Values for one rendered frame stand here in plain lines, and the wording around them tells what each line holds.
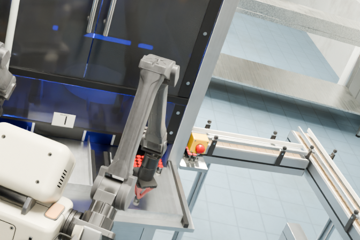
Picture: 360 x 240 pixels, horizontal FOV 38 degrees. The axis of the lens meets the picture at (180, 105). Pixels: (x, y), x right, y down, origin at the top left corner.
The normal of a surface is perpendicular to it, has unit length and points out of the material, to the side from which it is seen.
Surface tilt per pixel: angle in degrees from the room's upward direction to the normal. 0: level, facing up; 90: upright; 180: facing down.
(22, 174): 48
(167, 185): 0
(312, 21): 90
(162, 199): 0
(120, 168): 61
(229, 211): 0
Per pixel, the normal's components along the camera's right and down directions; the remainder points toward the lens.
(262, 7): 0.04, 0.48
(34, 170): 0.04, -0.28
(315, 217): 0.29, -0.85
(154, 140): -0.33, 0.72
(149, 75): -0.13, -0.10
